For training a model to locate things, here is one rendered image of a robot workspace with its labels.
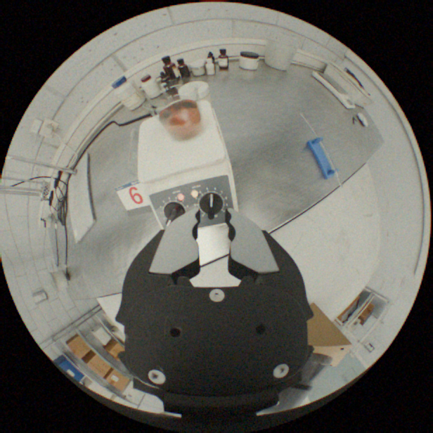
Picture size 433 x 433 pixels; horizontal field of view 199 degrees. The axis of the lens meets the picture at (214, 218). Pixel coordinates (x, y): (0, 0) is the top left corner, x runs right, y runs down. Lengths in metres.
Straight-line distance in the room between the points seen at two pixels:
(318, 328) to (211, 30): 0.96
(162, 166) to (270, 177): 0.19
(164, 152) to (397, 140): 1.44
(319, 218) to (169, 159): 0.30
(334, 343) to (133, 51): 0.94
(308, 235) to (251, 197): 0.15
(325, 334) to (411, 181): 1.31
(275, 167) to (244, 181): 0.07
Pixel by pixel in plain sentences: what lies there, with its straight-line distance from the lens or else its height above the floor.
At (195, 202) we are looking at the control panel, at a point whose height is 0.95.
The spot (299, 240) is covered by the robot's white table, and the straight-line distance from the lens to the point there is 0.28.
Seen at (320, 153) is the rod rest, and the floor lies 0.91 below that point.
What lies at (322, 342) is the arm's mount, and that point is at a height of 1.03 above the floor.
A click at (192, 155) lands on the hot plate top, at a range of 0.16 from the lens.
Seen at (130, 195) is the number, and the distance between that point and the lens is 0.28.
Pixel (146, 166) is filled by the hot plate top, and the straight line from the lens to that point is 0.18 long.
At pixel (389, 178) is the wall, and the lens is 1.47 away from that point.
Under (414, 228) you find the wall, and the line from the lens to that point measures 1.61.
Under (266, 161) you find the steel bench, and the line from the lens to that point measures 0.26.
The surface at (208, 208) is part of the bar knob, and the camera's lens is 0.16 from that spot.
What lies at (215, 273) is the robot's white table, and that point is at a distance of 0.25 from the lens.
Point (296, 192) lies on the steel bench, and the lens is 0.27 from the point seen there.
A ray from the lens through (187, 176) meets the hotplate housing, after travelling 0.17.
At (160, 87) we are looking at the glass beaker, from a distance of 0.16.
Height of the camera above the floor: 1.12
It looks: 85 degrees down
